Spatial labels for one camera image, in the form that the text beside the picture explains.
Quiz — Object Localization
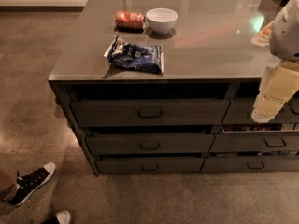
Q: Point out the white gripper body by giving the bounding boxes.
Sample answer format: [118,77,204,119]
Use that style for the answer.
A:
[259,61,299,104]

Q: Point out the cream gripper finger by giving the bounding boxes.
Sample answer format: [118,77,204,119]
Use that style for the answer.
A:
[251,95,284,123]
[251,21,273,47]

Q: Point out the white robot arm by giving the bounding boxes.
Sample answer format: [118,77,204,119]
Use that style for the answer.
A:
[251,0,299,123]

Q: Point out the grey drawer cabinet island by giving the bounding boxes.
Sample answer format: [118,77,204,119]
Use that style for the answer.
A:
[49,0,299,175]

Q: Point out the white ceramic bowl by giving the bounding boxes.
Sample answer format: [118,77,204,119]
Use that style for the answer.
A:
[146,8,178,35]

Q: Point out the blue chip bag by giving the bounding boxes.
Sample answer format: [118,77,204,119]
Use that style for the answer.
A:
[104,35,164,74]

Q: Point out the red soda can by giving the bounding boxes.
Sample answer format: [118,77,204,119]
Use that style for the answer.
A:
[115,11,144,30]

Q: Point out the brown trouser leg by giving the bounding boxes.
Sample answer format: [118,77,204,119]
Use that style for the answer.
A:
[0,168,17,202]

